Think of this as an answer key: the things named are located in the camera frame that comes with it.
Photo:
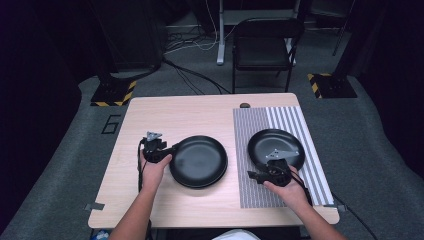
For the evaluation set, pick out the black folding chair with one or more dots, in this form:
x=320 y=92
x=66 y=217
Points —
x=263 y=46

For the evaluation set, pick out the person's right hand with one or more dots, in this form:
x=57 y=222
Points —
x=293 y=195

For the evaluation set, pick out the blue and white object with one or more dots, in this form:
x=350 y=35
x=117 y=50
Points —
x=100 y=235

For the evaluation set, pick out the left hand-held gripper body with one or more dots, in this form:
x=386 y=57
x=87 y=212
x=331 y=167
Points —
x=154 y=150

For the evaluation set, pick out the person's left hand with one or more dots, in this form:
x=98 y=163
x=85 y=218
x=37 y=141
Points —
x=152 y=175

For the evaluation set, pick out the black round plate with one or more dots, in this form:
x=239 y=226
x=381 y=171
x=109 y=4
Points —
x=199 y=160
x=276 y=141
x=215 y=184

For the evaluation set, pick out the grey striped mat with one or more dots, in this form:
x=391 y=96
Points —
x=248 y=133

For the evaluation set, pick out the black stand base striped edge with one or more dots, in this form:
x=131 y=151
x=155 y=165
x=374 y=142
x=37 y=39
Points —
x=111 y=95
x=333 y=86

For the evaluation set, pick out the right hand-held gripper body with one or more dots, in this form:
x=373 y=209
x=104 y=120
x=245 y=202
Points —
x=278 y=171

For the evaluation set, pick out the white desk frame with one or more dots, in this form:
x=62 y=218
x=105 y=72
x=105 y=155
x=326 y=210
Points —
x=221 y=33

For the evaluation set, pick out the dark curtain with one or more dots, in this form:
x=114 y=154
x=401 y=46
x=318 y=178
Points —
x=390 y=66
x=36 y=83

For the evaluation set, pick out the grey tape piece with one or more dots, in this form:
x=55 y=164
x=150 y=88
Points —
x=95 y=206
x=336 y=207

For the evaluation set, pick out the black table grommet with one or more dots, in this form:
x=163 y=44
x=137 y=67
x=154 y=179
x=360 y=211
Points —
x=245 y=105

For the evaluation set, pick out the person's white clothing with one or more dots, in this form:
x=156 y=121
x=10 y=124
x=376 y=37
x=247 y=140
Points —
x=236 y=235

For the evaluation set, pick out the dark cabinet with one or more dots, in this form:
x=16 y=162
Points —
x=136 y=33

